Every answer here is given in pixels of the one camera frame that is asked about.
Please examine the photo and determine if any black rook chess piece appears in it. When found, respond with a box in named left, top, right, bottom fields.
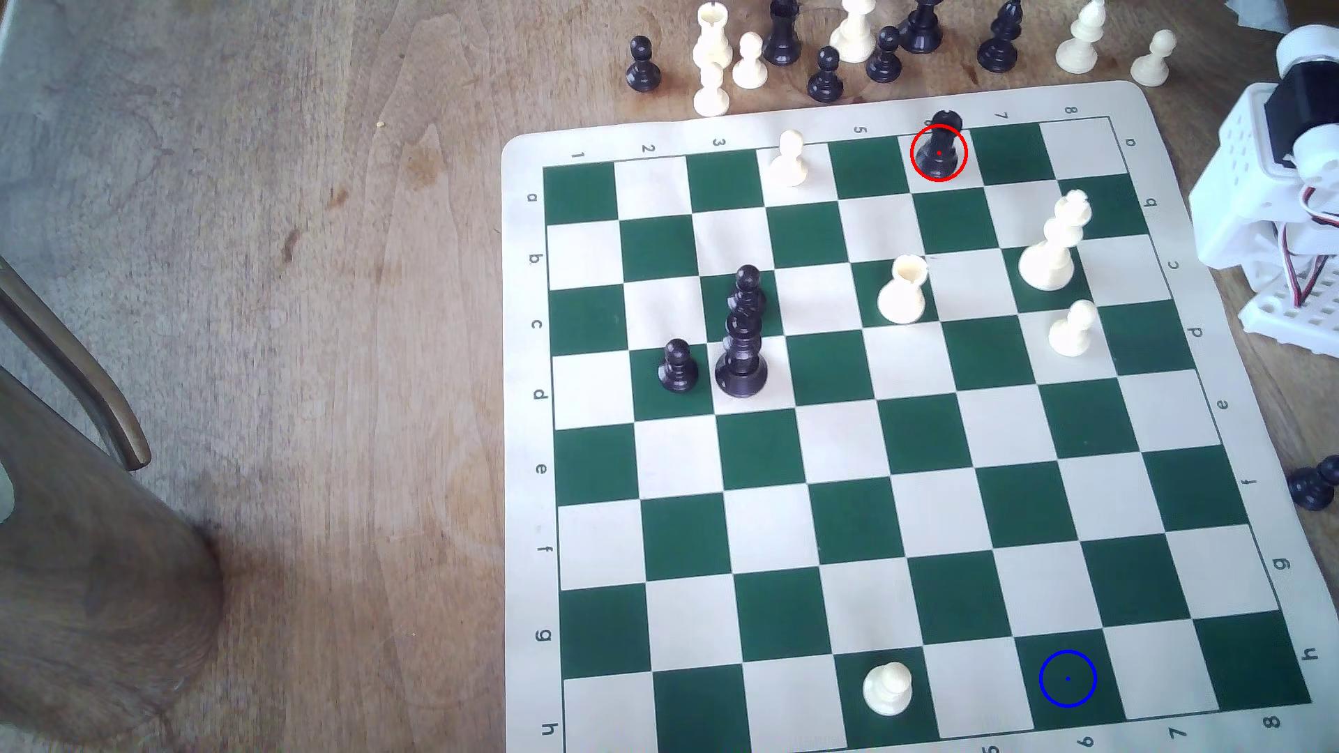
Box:
left=913, top=109, right=966, bottom=181

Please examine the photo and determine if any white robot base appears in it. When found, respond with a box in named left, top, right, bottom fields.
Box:
left=1189, top=82, right=1339, bottom=359

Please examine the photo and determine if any black pawn chess piece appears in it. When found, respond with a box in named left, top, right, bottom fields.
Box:
left=658, top=337, right=700, bottom=395
left=806, top=46, right=845, bottom=104
left=728, top=264, right=768, bottom=320
left=866, top=26, right=904, bottom=85
left=626, top=36, right=663, bottom=93

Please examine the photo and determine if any tall black queen chess piece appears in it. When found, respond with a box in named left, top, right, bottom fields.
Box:
left=714, top=307, right=769, bottom=400

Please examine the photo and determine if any white pawn chess piece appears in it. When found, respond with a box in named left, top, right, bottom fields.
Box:
left=863, top=661, right=914, bottom=717
left=731, top=31, right=769, bottom=91
left=1048, top=299, right=1100, bottom=359
left=769, top=130, right=810, bottom=190
left=1130, top=29, right=1178, bottom=88
left=693, top=61, right=732, bottom=119

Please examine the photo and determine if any white rook chess piece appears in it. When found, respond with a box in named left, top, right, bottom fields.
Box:
left=693, top=2, right=734, bottom=70
left=877, top=254, right=930, bottom=326

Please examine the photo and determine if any tall white chess piece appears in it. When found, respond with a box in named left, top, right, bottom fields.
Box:
left=831, top=0, right=878, bottom=65

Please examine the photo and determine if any white bishop chess piece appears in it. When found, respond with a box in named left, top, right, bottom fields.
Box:
left=1054, top=0, right=1108, bottom=77

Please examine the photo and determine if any fallen black chess piece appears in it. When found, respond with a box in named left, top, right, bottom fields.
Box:
left=1287, top=454, right=1339, bottom=512

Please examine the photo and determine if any green and white chessboard mat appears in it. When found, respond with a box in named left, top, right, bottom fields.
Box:
left=500, top=79, right=1328, bottom=753

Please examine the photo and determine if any white bishop right side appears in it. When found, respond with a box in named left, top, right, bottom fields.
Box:
left=1018, top=189, right=1094, bottom=293

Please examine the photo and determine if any curved wooden chair armrest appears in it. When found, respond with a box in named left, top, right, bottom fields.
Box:
left=0, top=256, right=153, bottom=472

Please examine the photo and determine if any white crumpled paper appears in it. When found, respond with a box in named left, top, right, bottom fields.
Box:
left=1224, top=0, right=1294, bottom=35

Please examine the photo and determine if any red white black servo cable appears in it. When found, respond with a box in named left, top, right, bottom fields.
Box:
left=1280, top=183, right=1339, bottom=311

